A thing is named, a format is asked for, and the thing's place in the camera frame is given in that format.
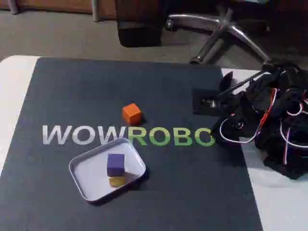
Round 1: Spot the orange cube block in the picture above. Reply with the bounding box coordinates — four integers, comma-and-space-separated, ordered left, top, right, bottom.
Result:
122, 103, 142, 123

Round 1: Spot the silver metal tin tray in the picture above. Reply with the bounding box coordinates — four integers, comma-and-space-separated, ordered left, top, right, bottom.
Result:
68, 138, 147, 205

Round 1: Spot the chrome office chair base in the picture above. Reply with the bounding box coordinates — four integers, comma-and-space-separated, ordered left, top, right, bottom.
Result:
165, 6, 270, 64

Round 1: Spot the purple cube block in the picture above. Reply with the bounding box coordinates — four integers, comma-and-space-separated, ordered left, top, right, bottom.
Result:
106, 153, 126, 177

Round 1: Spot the yellow cube block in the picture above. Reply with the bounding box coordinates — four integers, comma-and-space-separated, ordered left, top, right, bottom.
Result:
108, 172, 128, 188

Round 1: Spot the dark furniture block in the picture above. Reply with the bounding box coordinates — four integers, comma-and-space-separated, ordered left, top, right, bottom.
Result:
115, 0, 162, 48

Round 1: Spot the black WOWROBO desk mat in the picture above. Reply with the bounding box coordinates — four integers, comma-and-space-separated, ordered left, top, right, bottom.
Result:
0, 57, 263, 231

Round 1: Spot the striped gripper servo cable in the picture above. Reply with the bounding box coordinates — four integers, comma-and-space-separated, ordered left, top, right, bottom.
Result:
219, 89, 277, 144

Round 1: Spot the black camera cable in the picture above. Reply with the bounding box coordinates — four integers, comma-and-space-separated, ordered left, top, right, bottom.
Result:
217, 71, 267, 97

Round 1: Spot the black square camera mount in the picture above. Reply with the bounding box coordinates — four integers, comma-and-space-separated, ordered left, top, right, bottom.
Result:
192, 88, 223, 116

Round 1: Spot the striped arm servo cable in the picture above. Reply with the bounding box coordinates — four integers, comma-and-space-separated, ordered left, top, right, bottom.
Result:
279, 89, 308, 167

